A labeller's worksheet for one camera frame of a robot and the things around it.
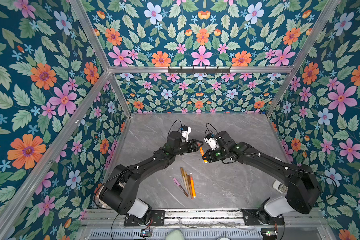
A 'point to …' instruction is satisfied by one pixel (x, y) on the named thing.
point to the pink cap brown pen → (176, 182)
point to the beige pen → (187, 182)
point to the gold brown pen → (183, 176)
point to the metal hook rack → (193, 70)
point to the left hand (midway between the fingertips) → (203, 140)
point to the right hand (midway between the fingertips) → (203, 156)
